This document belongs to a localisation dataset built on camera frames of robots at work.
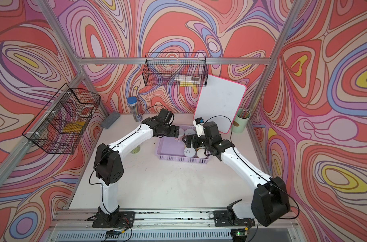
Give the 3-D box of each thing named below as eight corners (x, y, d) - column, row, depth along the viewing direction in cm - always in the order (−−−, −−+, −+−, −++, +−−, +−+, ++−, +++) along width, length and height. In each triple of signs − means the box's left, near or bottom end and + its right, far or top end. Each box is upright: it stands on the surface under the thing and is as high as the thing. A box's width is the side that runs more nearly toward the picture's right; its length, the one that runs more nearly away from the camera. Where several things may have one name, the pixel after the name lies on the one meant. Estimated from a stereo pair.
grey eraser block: (100, 127, 113) (98, 125, 111) (111, 113, 123) (110, 111, 121) (108, 129, 112) (107, 127, 110) (120, 115, 121) (119, 113, 120)
